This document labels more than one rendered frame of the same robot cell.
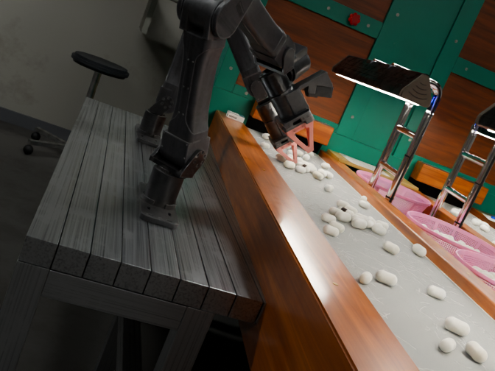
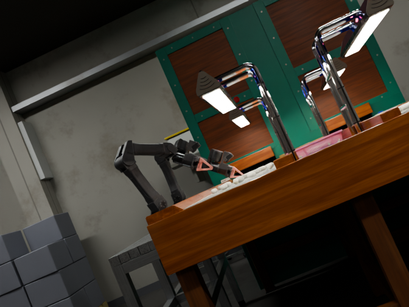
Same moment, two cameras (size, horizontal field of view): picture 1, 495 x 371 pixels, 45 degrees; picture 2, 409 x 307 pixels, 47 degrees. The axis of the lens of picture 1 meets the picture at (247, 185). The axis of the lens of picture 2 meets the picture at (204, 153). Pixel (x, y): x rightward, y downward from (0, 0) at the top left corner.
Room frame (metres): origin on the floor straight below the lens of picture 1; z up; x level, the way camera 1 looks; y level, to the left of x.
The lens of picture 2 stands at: (-0.87, -0.96, 0.77)
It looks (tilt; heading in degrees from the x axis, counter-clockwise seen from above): 4 degrees up; 21
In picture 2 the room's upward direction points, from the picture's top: 24 degrees counter-clockwise
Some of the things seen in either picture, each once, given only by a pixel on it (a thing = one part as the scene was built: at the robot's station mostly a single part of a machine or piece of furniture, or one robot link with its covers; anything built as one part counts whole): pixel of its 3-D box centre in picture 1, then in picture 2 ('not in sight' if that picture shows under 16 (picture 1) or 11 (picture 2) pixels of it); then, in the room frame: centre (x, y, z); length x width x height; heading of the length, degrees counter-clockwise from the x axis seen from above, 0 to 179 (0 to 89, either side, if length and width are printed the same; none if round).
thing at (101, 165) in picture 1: (242, 203); (220, 208); (1.46, -0.01, 0.65); 1.20 x 0.90 x 0.04; 17
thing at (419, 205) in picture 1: (387, 199); not in sight; (1.99, -0.45, 0.72); 0.27 x 0.27 x 0.10
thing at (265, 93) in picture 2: not in sight; (256, 128); (0.83, -0.52, 0.90); 0.20 x 0.19 x 0.45; 13
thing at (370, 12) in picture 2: not in sight; (359, 27); (0.95, -0.99, 1.08); 0.62 x 0.08 x 0.07; 13
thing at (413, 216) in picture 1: (446, 249); not in sight; (1.56, -0.56, 0.72); 0.27 x 0.27 x 0.10
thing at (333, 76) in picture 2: not in sight; (359, 81); (0.92, -0.91, 0.90); 0.20 x 0.19 x 0.45; 13
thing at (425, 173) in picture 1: (449, 182); (348, 117); (2.33, -0.72, 0.83); 0.30 x 0.06 x 0.07; 103
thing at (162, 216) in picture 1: (163, 187); not in sight; (1.10, 0.15, 0.71); 0.20 x 0.07 x 0.08; 17
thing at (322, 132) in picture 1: (292, 121); (251, 159); (2.18, -0.06, 0.83); 0.30 x 0.06 x 0.07; 103
